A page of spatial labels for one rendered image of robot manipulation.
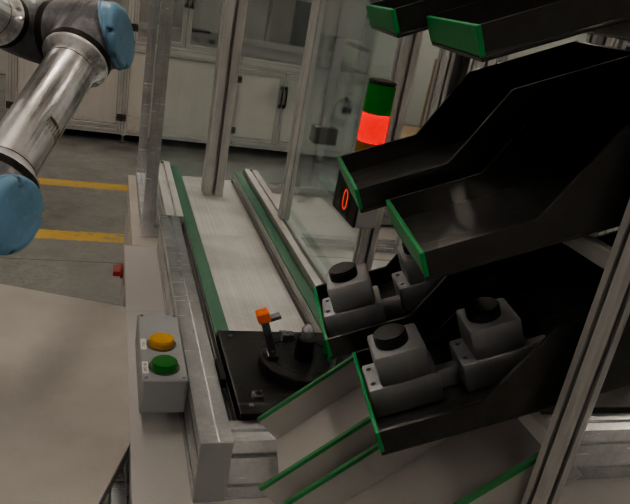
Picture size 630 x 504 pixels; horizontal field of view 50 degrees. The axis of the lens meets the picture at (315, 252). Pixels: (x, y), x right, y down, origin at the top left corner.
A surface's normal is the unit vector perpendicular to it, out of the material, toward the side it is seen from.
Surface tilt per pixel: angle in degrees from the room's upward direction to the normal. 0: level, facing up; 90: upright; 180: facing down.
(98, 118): 90
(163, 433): 0
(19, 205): 86
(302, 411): 90
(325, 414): 45
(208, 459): 90
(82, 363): 0
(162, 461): 0
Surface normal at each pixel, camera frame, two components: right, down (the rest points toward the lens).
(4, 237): 0.95, 0.19
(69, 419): 0.18, -0.92
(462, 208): -0.26, -0.89
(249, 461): 0.26, 0.39
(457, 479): -0.57, -0.74
